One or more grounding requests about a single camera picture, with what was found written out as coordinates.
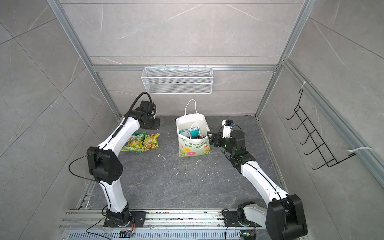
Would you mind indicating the teal snack packet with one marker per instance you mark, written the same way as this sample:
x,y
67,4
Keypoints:
x,y
192,133

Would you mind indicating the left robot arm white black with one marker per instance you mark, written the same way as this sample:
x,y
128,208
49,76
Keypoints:
x,y
105,166

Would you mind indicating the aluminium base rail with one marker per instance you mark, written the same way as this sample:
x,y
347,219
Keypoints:
x,y
204,224

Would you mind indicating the white wire mesh basket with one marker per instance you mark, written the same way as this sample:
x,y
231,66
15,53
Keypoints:
x,y
178,80

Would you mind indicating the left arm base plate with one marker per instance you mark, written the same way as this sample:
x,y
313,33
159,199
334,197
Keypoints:
x,y
138,218

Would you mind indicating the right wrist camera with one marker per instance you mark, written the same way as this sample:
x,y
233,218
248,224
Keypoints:
x,y
227,125

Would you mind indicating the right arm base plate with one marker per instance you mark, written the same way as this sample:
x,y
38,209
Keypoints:
x,y
231,218

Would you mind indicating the white floral paper bag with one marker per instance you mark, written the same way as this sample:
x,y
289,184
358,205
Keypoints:
x,y
197,147

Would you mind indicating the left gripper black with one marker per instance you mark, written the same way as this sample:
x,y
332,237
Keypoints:
x,y
156,125

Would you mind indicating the black wire hook rack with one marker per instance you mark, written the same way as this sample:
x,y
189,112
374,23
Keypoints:
x,y
314,136

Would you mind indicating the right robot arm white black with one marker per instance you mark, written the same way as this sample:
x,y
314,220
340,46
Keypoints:
x,y
284,215

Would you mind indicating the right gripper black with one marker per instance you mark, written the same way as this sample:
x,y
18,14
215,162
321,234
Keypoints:
x,y
219,137

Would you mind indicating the green Fox's candy bag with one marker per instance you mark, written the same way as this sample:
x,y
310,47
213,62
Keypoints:
x,y
135,143

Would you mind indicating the yellow snack bag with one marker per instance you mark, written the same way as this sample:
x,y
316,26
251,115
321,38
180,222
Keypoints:
x,y
150,142

